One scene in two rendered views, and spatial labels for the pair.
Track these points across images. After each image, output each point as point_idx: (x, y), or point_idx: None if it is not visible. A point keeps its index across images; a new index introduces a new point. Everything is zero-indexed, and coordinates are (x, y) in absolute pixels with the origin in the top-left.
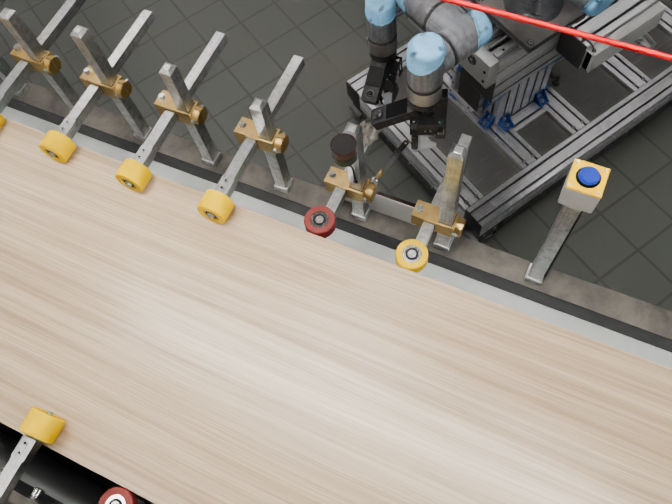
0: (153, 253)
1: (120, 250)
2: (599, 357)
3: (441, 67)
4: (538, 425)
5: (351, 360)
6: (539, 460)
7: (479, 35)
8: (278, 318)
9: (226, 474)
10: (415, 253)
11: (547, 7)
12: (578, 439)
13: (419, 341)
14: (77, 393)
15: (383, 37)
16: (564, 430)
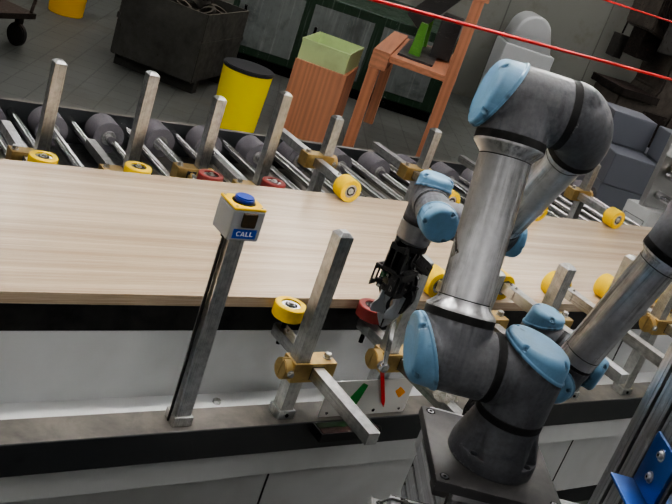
0: None
1: (440, 263)
2: (86, 284)
3: (415, 190)
4: (94, 244)
5: (247, 248)
6: (76, 230)
7: (426, 203)
8: (315, 256)
9: None
10: (289, 304)
11: (462, 417)
12: (59, 243)
13: None
14: (354, 210)
15: None
16: (73, 245)
